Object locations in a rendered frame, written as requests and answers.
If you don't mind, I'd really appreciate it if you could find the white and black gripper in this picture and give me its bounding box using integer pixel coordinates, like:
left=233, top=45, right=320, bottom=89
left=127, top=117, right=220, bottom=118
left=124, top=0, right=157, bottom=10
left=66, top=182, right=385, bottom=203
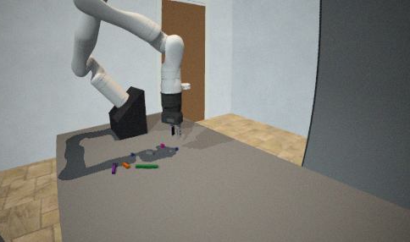
left=160, top=78, right=191, bottom=137

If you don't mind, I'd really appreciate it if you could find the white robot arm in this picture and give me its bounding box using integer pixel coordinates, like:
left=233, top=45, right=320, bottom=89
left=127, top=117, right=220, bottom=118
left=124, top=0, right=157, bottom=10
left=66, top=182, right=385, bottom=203
left=71, top=0, right=184, bottom=108

